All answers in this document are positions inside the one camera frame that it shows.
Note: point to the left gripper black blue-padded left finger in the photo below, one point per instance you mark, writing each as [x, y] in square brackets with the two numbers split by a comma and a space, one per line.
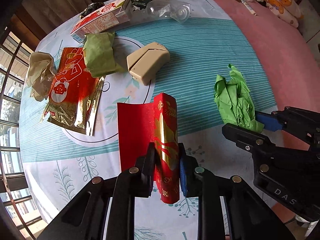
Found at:
[105, 208]

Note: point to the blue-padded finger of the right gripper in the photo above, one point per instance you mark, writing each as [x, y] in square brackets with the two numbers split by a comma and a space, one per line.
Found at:
[270, 121]

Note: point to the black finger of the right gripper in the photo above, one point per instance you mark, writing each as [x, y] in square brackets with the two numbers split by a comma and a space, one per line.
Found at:
[247, 140]

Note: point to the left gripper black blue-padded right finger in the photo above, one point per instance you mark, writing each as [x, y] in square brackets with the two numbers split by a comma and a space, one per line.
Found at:
[228, 207]

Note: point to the green paper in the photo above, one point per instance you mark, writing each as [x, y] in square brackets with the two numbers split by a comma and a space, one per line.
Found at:
[234, 102]

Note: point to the red gold envelope packet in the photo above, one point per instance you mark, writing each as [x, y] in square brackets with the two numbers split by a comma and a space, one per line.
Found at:
[141, 124]

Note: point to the red gold foil snack bag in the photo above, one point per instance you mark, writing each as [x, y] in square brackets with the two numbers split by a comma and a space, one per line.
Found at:
[74, 94]

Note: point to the green paper wrapper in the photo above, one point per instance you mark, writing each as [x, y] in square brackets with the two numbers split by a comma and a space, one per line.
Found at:
[99, 56]

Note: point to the window with metal bars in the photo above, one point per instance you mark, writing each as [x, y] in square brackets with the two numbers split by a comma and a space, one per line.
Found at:
[18, 209]

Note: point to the pink bed sheet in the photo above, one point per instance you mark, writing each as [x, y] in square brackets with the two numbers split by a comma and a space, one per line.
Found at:
[273, 57]

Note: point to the white marker pen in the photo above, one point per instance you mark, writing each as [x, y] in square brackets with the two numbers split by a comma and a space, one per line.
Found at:
[248, 7]

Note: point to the beige plastic box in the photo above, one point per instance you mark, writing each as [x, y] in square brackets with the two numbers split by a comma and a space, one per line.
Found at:
[144, 63]

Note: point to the clear plastic bottle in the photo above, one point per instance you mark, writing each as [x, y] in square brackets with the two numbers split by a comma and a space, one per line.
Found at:
[176, 10]

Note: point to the crumpled beige paper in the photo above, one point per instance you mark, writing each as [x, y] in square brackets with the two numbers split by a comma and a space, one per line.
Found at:
[40, 75]

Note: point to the strawberry milk carton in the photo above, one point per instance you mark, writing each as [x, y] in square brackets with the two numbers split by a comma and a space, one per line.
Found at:
[106, 17]

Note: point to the black crumpled wrapper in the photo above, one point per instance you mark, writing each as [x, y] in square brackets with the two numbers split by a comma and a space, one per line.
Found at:
[91, 8]

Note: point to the beige curtain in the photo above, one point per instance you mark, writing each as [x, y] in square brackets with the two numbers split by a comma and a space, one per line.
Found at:
[49, 14]

